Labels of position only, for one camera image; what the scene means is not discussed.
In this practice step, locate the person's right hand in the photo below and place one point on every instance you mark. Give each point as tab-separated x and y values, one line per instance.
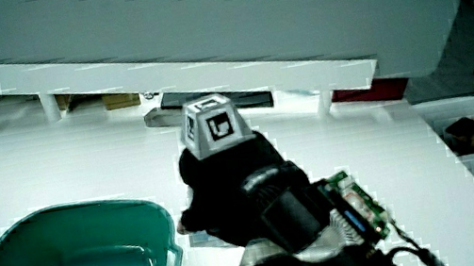
231	186

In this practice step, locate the white desk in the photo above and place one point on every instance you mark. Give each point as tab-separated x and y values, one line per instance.
80	167

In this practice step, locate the black keyboard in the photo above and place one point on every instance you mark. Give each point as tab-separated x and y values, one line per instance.
255	97

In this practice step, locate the white desktop shelf riser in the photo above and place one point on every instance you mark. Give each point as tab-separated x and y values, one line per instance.
190	76

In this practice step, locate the brown cardboard box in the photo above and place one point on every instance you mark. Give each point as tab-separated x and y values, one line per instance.
121	100

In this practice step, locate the white partition panel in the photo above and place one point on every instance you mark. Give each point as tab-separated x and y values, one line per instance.
210	22

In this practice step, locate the red box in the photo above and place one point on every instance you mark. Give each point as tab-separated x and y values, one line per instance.
373	92

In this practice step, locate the black phone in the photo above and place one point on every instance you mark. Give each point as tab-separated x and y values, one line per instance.
464	127

